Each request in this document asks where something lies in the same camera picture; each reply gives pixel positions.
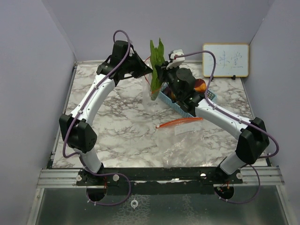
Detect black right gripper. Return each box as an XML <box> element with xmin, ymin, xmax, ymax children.
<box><xmin>155</xmin><ymin>61</ymin><xmax>180</xmax><ymax>100</ymax></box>

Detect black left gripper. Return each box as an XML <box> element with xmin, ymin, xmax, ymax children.
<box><xmin>123</xmin><ymin>51</ymin><xmax>153</xmax><ymax>79</ymax></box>

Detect green leafy vegetable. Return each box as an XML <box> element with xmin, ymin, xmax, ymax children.
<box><xmin>150</xmin><ymin>38</ymin><xmax>165</xmax><ymax>94</ymax></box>

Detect clear zip bag orange zipper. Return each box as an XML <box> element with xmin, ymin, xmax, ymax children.
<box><xmin>142</xmin><ymin>56</ymin><xmax>165</xmax><ymax>106</ymax></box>

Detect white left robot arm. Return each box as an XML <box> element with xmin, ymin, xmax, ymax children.
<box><xmin>59</xmin><ymin>40</ymin><xmax>152</xmax><ymax>185</ymax></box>

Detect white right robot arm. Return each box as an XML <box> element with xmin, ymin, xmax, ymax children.
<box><xmin>155</xmin><ymin>66</ymin><xmax>270</xmax><ymax>183</ymax></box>

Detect light blue perforated plastic basket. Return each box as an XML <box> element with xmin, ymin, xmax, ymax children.
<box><xmin>158</xmin><ymin>83</ymin><xmax>205</xmax><ymax>118</ymax></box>

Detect red and orange meat slab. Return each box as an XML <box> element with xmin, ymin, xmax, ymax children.
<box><xmin>194</xmin><ymin>79</ymin><xmax>207</xmax><ymax>93</ymax></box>

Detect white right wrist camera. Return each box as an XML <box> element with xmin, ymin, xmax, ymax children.
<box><xmin>166</xmin><ymin>49</ymin><xmax>185</xmax><ymax>69</ymax></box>

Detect small whiteboard wooden frame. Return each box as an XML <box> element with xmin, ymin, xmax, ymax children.
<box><xmin>202</xmin><ymin>43</ymin><xmax>249</xmax><ymax>77</ymax></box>

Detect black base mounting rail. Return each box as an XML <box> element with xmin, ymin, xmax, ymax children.
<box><xmin>76</xmin><ymin>167</ymin><xmax>242</xmax><ymax>195</ymax></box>

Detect aluminium extrusion frame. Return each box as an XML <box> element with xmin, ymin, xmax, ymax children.
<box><xmin>37</xmin><ymin>166</ymin><xmax>285</xmax><ymax>188</ymax></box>

